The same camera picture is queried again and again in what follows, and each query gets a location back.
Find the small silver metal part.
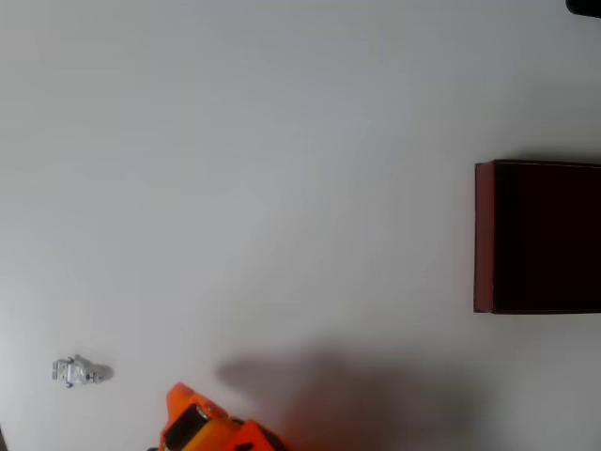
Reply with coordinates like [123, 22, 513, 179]
[52, 354, 116, 391]

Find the dark red cardboard box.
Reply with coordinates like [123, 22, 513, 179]
[472, 159, 601, 316]

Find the black object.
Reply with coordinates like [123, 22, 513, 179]
[564, 0, 601, 19]

